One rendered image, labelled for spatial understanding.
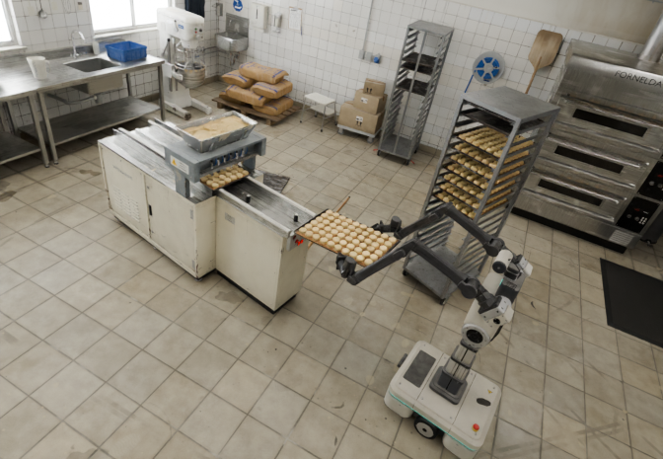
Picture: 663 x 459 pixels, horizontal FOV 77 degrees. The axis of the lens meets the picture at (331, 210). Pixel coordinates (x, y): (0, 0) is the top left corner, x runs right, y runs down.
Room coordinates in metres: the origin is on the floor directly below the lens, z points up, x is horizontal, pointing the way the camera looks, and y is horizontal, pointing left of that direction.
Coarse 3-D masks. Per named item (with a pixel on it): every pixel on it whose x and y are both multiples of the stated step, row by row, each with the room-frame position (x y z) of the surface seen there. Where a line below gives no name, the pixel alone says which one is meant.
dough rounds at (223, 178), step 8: (232, 168) 2.94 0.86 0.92; (240, 168) 2.96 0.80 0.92; (208, 176) 2.75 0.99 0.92; (216, 176) 2.79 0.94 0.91; (224, 176) 2.79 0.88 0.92; (232, 176) 2.81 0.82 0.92; (240, 176) 2.84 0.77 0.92; (208, 184) 2.65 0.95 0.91; (216, 184) 2.66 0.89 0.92; (224, 184) 2.70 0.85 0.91
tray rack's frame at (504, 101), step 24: (480, 96) 3.10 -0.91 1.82; (504, 96) 3.22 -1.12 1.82; (528, 96) 3.35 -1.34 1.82; (552, 120) 3.19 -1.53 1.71; (528, 168) 3.20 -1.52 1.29; (504, 216) 3.20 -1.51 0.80; (408, 264) 3.11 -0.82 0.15; (480, 264) 3.21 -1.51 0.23; (432, 288) 2.83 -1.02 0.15; (456, 288) 2.89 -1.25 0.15
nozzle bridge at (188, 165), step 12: (252, 132) 3.11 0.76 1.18; (180, 144) 2.69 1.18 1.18; (228, 144) 2.83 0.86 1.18; (240, 144) 2.87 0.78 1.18; (252, 144) 2.94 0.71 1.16; (264, 144) 3.07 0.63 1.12; (168, 156) 2.60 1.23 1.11; (180, 156) 2.53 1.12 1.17; (192, 156) 2.56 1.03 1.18; (204, 156) 2.59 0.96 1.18; (216, 156) 2.63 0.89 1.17; (228, 156) 2.84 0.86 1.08; (240, 156) 2.92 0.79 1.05; (252, 156) 2.99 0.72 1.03; (180, 168) 2.54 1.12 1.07; (192, 168) 2.47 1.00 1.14; (204, 168) 2.64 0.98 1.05; (216, 168) 2.68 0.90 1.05; (252, 168) 3.10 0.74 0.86; (180, 180) 2.54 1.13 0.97; (192, 180) 2.47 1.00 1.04; (180, 192) 2.55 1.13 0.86
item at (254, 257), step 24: (216, 216) 2.62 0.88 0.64; (240, 216) 2.49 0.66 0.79; (288, 216) 2.53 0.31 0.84; (216, 240) 2.62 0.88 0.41; (240, 240) 2.48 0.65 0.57; (264, 240) 2.36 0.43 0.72; (216, 264) 2.62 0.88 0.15; (240, 264) 2.48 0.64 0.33; (264, 264) 2.35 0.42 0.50; (288, 264) 2.37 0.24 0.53; (240, 288) 2.51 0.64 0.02; (264, 288) 2.34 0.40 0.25; (288, 288) 2.41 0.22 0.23
